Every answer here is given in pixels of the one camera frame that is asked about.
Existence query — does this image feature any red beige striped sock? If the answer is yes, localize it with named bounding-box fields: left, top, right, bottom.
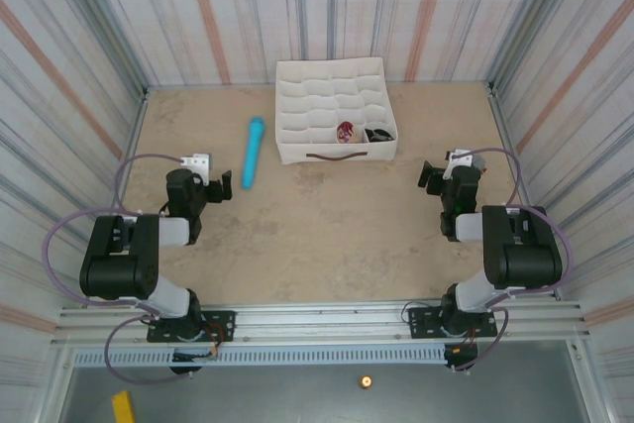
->
left=335, top=120, right=357, bottom=145

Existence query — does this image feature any white fabric organizer box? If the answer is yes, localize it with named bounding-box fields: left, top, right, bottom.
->
left=274, top=56, right=400, bottom=165

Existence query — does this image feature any blue cylindrical tube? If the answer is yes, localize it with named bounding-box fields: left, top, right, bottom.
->
left=241, top=116, right=266, bottom=191

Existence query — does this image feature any yellow block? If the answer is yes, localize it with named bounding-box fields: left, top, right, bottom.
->
left=111, top=390, right=136, bottom=423

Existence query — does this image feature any aluminium side rail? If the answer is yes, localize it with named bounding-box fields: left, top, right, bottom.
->
left=83, top=88, right=150, bottom=308
left=487, top=81, right=561, bottom=301

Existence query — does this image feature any brown strap box handle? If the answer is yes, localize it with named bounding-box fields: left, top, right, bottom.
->
left=304, top=149, right=371, bottom=163

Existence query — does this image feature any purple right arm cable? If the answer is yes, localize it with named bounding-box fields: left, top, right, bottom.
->
left=453, top=147, right=575, bottom=373

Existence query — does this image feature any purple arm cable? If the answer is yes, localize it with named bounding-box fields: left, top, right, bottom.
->
left=453, top=147, right=575, bottom=373
left=41, top=153, right=194, bottom=385

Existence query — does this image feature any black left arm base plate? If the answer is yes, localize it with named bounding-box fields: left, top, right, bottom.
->
left=147, top=310, right=237, bottom=344

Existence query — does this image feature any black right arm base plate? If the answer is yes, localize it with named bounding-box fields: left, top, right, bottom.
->
left=406, top=307, right=498, bottom=340

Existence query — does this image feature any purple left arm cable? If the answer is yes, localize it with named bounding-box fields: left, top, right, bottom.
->
left=41, top=153, right=194, bottom=385

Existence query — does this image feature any long aluminium frame rail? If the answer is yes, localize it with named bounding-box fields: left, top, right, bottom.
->
left=52, top=299, right=590, bottom=345

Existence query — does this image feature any grey slotted cable duct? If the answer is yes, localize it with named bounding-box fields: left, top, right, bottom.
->
left=71, top=346, right=447, bottom=369

